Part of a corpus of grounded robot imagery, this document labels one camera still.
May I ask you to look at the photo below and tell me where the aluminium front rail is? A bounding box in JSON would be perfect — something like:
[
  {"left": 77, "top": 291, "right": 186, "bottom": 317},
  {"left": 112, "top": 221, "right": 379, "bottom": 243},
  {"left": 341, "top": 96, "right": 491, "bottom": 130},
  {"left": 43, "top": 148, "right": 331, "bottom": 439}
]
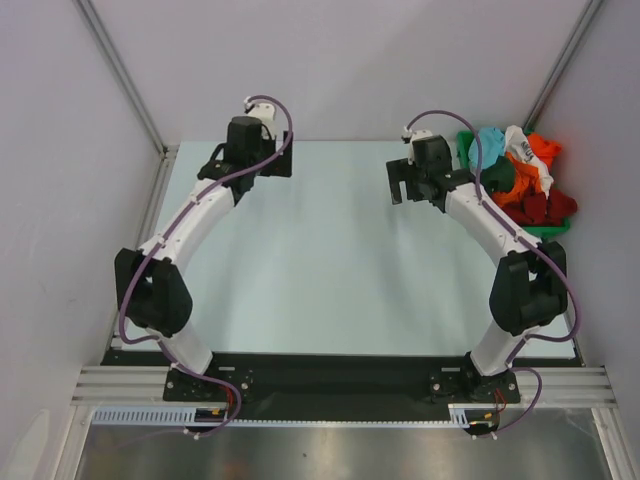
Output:
[{"left": 71, "top": 366, "right": 617, "bottom": 408}]

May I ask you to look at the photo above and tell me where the red t shirt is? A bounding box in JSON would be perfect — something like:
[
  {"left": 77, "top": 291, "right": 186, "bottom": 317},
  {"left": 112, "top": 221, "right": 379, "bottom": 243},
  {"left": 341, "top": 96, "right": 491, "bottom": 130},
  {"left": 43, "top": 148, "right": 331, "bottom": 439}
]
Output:
[{"left": 503, "top": 189, "right": 578, "bottom": 227}]

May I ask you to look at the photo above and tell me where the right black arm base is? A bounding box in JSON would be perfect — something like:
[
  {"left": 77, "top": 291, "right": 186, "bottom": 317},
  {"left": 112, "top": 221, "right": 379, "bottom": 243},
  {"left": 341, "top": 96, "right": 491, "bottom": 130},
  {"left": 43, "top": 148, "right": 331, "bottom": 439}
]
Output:
[{"left": 428, "top": 369, "right": 521, "bottom": 404}]

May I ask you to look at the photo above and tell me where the white printed t shirt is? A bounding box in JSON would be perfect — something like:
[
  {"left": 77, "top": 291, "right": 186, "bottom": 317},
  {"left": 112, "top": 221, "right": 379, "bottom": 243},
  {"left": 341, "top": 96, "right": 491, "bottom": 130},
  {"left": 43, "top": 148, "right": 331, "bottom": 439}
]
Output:
[{"left": 504, "top": 125, "right": 554, "bottom": 197}]

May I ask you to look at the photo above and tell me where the white cable duct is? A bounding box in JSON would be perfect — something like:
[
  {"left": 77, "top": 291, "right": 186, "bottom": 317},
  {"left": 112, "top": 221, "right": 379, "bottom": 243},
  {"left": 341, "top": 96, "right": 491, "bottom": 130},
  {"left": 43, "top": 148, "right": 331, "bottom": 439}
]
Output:
[{"left": 92, "top": 406, "right": 497, "bottom": 431}]

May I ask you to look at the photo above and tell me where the aluminium corner post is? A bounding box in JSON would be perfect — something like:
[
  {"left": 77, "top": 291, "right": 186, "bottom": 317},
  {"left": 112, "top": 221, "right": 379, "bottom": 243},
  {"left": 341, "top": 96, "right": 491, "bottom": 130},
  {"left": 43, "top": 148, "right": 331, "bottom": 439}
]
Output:
[
  {"left": 72, "top": 0, "right": 168, "bottom": 155},
  {"left": 523, "top": 0, "right": 606, "bottom": 131}
]

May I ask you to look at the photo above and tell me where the light blue t shirt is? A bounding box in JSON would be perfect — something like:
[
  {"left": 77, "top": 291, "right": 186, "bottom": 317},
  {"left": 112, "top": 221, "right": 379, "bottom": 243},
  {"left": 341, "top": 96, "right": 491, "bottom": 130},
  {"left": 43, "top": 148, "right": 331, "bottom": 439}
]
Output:
[{"left": 468, "top": 127, "right": 506, "bottom": 170}]

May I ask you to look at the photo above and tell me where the green plastic bin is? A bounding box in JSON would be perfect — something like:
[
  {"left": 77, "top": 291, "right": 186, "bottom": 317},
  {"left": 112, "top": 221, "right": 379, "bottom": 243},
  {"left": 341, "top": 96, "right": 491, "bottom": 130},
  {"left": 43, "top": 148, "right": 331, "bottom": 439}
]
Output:
[{"left": 456, "top": 129, "right": 573, "bottom": 241}]

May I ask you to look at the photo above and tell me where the orange t shirt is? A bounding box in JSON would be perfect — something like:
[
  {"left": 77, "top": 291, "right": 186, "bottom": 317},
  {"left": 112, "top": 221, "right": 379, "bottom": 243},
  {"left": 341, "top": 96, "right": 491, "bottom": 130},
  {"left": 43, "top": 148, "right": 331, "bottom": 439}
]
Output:
[{"left": 492, "top": 133, "right": 562, "bottom": 207}]

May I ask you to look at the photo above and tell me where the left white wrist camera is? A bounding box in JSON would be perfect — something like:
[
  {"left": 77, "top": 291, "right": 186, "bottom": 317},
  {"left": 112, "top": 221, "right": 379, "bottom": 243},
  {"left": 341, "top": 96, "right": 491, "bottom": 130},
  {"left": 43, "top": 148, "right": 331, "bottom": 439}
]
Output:
[{"left": 244, "top": 97, "right": 278, "bottom": 140}]

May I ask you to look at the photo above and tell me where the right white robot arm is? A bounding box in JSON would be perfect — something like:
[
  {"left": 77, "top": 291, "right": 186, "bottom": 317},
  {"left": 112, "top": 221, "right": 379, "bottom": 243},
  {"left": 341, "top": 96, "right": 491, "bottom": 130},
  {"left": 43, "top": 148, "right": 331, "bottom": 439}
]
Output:
[{"left": 386, "top": 130, "right": 568, "bottom": 401}]

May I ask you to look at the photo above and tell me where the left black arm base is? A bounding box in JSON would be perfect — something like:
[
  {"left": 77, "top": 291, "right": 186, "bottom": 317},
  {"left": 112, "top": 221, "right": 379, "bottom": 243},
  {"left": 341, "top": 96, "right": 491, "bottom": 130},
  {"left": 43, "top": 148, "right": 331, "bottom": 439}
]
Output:
[{"left": 163, "top": 367, "right": 253, "bottom": 405}]

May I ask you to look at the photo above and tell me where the left aluminium corner post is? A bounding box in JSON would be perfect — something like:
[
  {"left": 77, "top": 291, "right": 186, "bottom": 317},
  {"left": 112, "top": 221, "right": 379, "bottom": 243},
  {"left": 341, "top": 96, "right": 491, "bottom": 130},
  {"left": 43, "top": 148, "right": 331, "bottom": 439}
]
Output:
[{"left": 72, "top": 0, "right": 168, "bottom": 155}]

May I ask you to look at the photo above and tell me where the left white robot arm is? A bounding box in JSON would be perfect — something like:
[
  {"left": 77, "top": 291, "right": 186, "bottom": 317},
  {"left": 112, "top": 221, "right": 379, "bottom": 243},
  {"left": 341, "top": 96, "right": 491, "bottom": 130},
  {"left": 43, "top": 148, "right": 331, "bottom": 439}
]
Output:
[{"left": 114, "top": 103, "right": 292, "bottom": 400}]

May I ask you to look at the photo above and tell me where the right aluminium corner post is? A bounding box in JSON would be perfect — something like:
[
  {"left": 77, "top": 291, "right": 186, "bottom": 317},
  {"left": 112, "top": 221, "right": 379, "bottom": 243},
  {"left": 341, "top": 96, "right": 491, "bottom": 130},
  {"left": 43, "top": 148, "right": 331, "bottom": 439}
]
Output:
[{"left": 523, "top": 0, "right": 606, "bottom": 131}]

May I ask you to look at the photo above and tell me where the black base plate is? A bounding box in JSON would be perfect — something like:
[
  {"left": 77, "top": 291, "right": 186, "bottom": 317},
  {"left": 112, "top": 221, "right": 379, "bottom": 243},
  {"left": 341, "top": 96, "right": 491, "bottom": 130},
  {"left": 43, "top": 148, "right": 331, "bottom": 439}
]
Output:
[{"left": 101, "top": 350, "right": 580, "bottom": 421}]

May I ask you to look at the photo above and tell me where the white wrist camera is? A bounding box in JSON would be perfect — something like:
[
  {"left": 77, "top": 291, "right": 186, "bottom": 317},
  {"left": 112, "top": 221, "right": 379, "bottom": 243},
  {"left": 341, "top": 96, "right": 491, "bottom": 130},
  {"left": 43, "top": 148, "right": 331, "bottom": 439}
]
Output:
[
  {"left": 244, "top": 97, "right": 278, "bottom": 140},
  {"left": 401, "top": 127, "right": 434, "bottom": 145}
]

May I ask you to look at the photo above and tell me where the dark green t shirt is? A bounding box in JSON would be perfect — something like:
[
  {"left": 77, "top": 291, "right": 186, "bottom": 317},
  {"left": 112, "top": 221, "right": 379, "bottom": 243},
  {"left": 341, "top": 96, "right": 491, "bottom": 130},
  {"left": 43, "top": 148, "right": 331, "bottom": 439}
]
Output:
[{"left": 481, "top": 156, "right": 516, "bottom": 194}]

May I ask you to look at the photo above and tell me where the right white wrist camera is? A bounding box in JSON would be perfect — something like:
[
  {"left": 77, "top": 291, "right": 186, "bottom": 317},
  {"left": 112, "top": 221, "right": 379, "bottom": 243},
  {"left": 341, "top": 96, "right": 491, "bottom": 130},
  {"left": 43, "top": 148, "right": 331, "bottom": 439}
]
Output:
[{"left": 401, "top": 127, "right": 434, "bottom": 145}]

